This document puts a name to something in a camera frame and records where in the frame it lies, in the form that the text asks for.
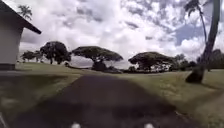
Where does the thin tall palm tree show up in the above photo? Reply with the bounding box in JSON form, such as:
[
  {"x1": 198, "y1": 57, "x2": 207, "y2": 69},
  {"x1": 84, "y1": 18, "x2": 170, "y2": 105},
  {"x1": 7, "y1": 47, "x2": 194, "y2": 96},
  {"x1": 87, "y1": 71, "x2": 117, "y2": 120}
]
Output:
[{"x1": 183, "y1": 0, "x2": 212, "y2": 73}]

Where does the large umbrella-shaped tree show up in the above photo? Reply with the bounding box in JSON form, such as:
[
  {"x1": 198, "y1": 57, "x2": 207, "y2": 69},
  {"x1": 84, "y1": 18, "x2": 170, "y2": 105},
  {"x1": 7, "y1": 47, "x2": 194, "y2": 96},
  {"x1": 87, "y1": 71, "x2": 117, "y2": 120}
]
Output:
[{"x1": 70, "y1": 45, "x2": 124, "y2": 72}]

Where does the small tree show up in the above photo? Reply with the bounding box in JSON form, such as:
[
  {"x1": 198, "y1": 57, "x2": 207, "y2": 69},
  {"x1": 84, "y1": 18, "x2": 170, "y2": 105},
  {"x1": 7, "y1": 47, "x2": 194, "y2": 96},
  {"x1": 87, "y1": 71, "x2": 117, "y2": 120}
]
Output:
[{"x1": 20, "y1": 49, "x2": 43, "y2": 64}]

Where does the dark asphalt road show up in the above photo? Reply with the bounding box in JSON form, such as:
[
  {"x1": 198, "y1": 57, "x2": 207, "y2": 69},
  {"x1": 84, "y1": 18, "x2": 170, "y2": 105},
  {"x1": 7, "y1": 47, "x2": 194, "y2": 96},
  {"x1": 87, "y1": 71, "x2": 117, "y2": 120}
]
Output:
[{"x1": 8, "y1": 73, "x2": 201, "y2": 128}]

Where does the robot's own part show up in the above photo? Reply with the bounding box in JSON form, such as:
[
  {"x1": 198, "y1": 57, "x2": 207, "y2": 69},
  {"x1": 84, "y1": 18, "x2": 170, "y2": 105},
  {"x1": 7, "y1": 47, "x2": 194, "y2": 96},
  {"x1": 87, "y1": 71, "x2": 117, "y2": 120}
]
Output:
[
  {"x1": 70, "y1": 122, "x2": 82, "y2": 128},
  {"x1": 143, "y1": 122, "x2": 155, "y2": 128}
]

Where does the round dark tree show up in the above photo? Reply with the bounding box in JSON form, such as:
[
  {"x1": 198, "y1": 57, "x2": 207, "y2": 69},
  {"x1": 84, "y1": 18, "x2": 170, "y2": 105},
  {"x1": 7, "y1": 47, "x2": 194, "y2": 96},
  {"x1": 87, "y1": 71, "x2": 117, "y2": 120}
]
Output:
[{"x1": 39, "y1": 40, "x2": 72, "y2": 65}]

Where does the grass lawn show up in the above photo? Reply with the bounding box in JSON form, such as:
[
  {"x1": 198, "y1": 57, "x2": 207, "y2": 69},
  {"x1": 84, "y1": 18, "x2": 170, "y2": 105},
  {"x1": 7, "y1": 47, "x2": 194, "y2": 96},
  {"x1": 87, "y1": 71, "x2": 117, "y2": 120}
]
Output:
[
  {"x1": 109, "y1": 69, "x2": 224, "y2": 128},
  {"x1": 0, "y1": 62, "x2": 98, "y2": 121}
]

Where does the row of dark trees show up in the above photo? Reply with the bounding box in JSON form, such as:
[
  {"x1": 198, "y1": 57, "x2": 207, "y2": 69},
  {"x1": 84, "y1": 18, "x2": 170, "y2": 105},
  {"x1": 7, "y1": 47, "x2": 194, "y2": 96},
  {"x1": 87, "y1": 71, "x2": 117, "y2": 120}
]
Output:
[{"x1": 173, "y1": 48, "x2": 224, "y2": 71}]

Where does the thick leaning palm tree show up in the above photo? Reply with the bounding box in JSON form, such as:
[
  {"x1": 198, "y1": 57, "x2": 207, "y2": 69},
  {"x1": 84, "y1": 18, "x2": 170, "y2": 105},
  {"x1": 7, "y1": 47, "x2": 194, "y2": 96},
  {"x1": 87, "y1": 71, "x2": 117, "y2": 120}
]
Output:
[{"x1": 185, "y1": 0, "x2": 224, "y2": 84}]

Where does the white building with dark roof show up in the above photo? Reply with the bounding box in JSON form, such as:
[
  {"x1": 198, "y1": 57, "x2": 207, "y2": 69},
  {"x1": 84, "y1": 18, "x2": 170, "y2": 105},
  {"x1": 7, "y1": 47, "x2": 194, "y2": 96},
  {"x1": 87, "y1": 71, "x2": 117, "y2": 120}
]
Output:
[{"x1": 0, "y1": 0, "x2": 43, "y2": 71}]

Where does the low umbrella-shaped tree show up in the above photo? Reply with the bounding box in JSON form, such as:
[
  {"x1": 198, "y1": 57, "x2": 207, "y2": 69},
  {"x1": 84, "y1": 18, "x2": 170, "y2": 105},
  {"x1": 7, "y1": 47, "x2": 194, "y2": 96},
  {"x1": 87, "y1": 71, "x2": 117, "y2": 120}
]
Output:
[{"x1": 127, "y1": 51, "x2": 176, "y2": 73}]

